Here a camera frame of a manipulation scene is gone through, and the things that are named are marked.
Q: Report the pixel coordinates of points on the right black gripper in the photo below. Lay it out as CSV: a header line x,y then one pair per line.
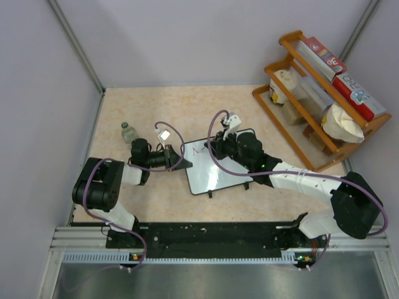
x,y
219,144

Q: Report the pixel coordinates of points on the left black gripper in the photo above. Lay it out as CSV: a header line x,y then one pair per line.
x,y
174,161

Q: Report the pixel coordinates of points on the black framed whiteboard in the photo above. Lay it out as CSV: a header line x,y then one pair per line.
x,y
205,177

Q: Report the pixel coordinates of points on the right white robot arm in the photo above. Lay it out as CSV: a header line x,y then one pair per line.
x,y
352,205

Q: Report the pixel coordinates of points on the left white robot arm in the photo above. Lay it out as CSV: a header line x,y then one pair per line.
x,y
98,186

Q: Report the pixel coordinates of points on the clear plastic bottle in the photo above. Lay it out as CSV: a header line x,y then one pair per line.
x,y
129,133

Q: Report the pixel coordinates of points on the white yellow jar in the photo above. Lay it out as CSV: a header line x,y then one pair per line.
x,y
289,79

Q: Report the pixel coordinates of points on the beige block on shelf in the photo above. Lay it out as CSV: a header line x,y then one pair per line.
x,y
291,114

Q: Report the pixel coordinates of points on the brown block lower shelf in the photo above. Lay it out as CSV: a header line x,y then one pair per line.
x,y
316,140

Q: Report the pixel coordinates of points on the clear plastic container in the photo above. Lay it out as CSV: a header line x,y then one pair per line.
x,y
312,97

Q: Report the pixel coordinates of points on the orange wooden shelf rack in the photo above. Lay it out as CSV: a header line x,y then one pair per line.
x,y
312,158

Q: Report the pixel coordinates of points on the cream cloth bundle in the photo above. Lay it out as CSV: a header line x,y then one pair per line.
x,y
340,126

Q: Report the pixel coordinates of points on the red box top shelf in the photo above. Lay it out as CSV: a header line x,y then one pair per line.
x,y
321,58

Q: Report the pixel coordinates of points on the red white box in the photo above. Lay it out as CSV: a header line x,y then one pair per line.
x,y
358,97

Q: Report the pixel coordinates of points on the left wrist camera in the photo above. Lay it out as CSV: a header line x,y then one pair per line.
x,y
163,135

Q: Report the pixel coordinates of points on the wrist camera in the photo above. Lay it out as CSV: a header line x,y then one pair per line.
x,y
163,135
231,124

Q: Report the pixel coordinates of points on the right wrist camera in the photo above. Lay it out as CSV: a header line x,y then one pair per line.
x,y
231,124

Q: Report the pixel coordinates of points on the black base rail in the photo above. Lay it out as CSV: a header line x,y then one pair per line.
x,y
214,240

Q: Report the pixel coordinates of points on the grey slotted cable duct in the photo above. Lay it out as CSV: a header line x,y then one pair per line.
x,y
127,259

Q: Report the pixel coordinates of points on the aluminium frame rail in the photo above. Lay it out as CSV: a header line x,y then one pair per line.
x,y
79,238

